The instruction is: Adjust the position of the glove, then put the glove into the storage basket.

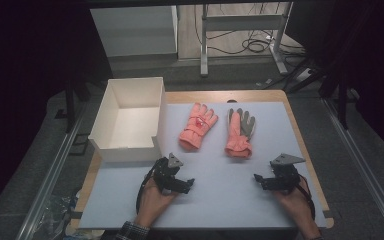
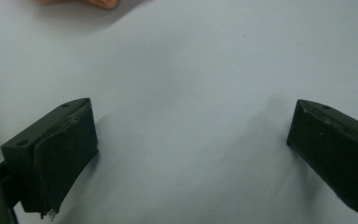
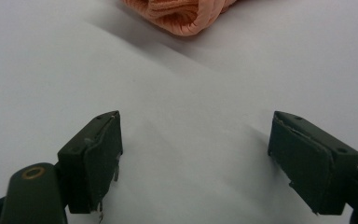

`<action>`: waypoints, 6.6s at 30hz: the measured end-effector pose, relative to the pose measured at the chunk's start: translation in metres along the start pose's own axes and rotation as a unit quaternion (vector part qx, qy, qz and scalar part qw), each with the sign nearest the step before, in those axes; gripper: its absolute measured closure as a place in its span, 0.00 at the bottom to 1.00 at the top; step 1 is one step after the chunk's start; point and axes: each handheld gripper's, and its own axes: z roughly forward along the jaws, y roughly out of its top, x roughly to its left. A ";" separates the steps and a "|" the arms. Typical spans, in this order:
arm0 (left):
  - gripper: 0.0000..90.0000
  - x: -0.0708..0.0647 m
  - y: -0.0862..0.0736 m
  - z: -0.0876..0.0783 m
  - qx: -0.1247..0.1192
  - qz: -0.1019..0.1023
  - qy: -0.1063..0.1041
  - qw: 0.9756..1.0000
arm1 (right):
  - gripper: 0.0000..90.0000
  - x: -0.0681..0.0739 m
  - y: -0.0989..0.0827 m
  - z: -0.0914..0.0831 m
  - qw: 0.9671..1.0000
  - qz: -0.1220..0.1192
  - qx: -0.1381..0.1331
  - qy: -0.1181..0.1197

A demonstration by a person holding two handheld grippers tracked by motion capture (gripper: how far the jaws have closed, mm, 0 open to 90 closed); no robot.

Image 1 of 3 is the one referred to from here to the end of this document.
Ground right hand-held gripper black cable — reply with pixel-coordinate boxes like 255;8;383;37
295;181;316;221

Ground pink glove with red mark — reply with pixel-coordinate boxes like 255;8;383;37
178;102;220;151

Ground white box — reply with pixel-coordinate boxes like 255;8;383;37
87;76;168;164

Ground pink glove with grey palm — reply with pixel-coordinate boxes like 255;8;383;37
224;107;257;159

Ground metal floor rail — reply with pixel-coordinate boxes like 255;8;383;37
322;98;384;240
14;109;89;240

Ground grey metal desk frame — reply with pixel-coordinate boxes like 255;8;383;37
199;2;295;78

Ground person's right hand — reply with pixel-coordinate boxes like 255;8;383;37
273;179;318;234

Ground light blue table mat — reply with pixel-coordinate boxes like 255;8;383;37
79;101;328;230

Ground black stand leg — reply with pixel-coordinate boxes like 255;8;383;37
63;79;92;135

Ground black floor cables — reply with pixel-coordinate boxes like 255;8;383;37
193;3;306;57

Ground person's left hand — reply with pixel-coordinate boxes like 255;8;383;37
134;178;178;228

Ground white cabinet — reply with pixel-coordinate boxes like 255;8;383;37
89;4;180;58

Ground white power strip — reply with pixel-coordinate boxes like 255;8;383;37
294;67;315;83

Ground clear plastic bag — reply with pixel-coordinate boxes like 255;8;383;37
38;193;82;236

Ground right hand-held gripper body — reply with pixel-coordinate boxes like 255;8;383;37
268;153;307;193

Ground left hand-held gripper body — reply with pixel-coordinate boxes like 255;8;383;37
152;152;190;195

